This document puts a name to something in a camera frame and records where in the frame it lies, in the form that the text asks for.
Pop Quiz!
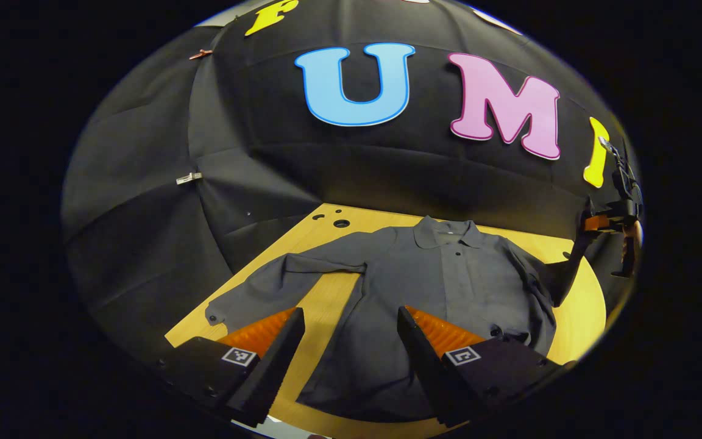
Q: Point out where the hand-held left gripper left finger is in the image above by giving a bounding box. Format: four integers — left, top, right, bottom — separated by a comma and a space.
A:
156, 307, 306, 427

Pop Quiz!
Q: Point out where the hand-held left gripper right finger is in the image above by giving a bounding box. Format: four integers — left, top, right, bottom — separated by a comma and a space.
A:
397, 305, 571, 427

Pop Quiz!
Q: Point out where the grey collared shirt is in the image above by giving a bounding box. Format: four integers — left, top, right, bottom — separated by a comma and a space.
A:
205, 215, 589, 423

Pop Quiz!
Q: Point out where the black backdrop cloth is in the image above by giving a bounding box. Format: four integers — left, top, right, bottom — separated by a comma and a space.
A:
62, 0, 641, 366

